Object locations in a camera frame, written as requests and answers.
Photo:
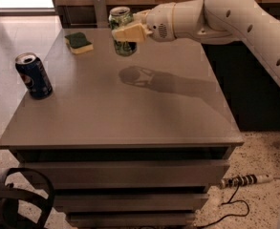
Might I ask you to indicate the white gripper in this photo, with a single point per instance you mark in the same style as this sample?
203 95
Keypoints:
159 23

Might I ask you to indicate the green soda can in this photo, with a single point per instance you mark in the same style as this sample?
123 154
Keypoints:
121 16

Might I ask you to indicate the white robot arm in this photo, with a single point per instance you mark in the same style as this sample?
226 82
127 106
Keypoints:
211 22

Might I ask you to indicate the green and yellow sponge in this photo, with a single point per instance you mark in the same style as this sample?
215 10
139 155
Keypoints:
78 43

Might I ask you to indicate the blue Pepsi can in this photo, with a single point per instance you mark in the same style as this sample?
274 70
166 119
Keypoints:
33 74

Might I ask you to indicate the grey drawer cabinet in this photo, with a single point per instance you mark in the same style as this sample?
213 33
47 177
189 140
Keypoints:
127 141

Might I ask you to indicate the white power strip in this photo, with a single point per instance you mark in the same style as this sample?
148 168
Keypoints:
245 180

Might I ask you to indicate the black chair base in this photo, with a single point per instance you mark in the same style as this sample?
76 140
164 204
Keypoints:
10 197

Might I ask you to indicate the left metal bracket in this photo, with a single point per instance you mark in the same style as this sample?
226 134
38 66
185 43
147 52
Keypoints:
101 13

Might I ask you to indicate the metal wall rail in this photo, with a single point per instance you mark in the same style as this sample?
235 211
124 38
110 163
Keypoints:
90 25

